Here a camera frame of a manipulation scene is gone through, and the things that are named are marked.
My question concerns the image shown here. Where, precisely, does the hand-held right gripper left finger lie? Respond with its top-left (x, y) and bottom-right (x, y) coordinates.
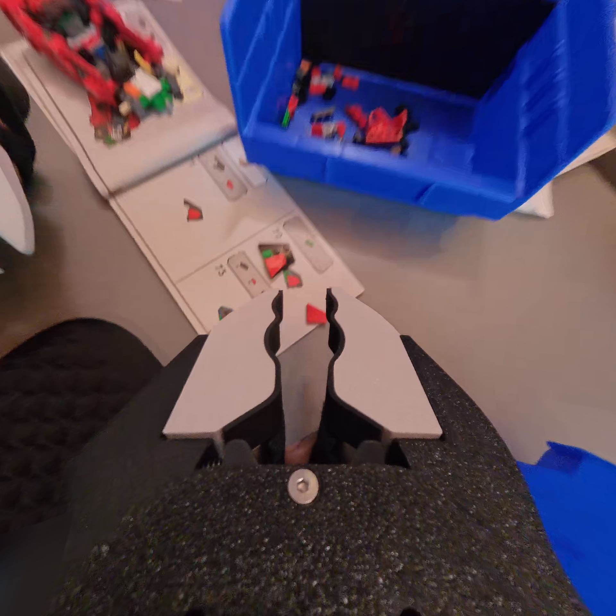
top-left (163, 289), bottom-right (286, 458)

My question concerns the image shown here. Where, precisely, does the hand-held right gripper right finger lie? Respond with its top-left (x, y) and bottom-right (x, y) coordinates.
top-left (320, 288), bottom-right (443, 455)

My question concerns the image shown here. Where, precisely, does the white instruction booklet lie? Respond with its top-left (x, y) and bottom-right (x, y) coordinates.
top-left (0, 0), bottom-right (365, 354)

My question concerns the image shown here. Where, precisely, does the black quilted cloth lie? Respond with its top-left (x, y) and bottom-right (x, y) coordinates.
top-left (0, 318), bottom-right (164, 535)

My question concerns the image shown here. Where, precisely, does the red toy brick vehicle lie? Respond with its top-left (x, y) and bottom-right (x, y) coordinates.
top-left (2, 0), bottom-right (186, 145)

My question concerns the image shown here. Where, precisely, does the red brick assembly piece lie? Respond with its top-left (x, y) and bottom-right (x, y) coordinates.
top-left (354, 107), bottom-right (418, 154)

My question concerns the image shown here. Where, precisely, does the pile of small toy bricks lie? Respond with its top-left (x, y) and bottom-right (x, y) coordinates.
top-left (280, 59), bottom-right (419, 156)

